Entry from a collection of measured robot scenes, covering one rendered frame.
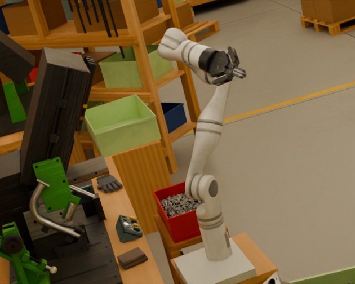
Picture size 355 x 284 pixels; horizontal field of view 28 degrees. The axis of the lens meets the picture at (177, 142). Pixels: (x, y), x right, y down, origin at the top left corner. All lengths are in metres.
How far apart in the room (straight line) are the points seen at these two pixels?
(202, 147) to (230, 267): 0.44
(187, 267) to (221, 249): 0.14
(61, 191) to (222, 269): 0.77
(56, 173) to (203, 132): 0.72
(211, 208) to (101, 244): 0.62
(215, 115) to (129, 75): 3.10
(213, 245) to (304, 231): 1.94
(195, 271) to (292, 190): 2.48
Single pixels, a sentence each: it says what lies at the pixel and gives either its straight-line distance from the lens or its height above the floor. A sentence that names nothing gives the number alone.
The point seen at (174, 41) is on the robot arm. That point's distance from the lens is 2.28.
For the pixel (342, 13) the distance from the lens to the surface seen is 8.57.
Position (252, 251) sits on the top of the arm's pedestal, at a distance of 2.70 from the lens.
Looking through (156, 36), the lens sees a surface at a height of 0.20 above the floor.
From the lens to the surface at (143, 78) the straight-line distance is 5.42.
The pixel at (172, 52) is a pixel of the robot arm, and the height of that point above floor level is 1.69.
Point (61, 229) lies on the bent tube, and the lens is 2.90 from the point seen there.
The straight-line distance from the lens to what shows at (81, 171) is 3.07.
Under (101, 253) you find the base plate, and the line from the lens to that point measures 2.86.
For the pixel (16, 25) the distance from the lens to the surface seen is 6.46.
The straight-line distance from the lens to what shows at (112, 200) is 3.27.
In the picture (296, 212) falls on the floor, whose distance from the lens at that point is 4.68.
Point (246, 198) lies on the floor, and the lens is 4.99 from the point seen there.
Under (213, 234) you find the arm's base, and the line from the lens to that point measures 2.54.
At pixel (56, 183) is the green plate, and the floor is 1.17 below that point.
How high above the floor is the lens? 2.22
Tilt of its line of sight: 21 degrees down
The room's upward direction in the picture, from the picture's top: 14 degrees counter-clockwise
